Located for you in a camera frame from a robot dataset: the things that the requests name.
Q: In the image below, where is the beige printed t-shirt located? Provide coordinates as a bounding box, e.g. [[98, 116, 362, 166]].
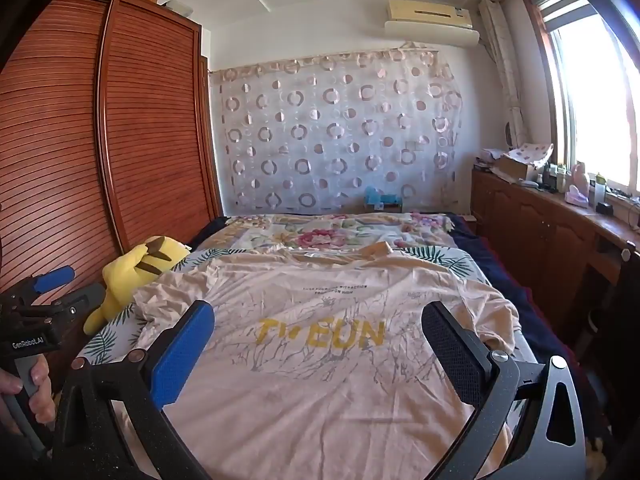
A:
[[134, 243, 520, 479]]

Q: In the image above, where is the person's left hand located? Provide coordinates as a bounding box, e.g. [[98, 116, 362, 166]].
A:
[[0, 353, 57, 436]]

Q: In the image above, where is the yellow Pikachu plush toy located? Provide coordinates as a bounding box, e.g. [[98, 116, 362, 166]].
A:
[[84, 236, 190, 336]]

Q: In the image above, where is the palm leaf print sheet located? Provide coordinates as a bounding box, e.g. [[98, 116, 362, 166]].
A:
[[80, 246, 491, 365]]

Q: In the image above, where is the wooden louvered wardrobe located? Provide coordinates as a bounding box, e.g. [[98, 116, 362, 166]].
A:
[[1, 0, 221, 287]]

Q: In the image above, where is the long wooden cabinet desk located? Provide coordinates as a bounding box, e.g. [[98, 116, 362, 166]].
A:
[[471, 170, 639, 346]]

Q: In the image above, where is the floral quilt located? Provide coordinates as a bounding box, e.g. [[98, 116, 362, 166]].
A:
[[198, 212, 456, 250]]

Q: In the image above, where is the blue toy on box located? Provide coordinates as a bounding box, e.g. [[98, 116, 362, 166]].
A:
[[364, 186, 402, 212]]

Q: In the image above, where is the cardboard box on desk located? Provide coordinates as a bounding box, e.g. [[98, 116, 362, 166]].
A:
[[494, 154, 537, 181]]

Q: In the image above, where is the pink figurine on desk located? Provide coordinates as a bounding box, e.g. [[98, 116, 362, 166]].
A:
[[564, 162, 589, 208]]

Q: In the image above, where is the circle pattern sheer curtain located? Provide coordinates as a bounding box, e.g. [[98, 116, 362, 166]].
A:
[[209, 48, 463, 214]]

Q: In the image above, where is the window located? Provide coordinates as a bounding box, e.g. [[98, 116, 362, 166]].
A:
[[524, 0, 639, 195]]

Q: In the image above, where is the beige window side curtain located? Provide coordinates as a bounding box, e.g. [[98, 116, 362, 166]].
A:
[[478, 0, 529, 148]]

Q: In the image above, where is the wall air conditioner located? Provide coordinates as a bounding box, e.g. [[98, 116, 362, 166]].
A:
[[384, 0, 480, 48]]

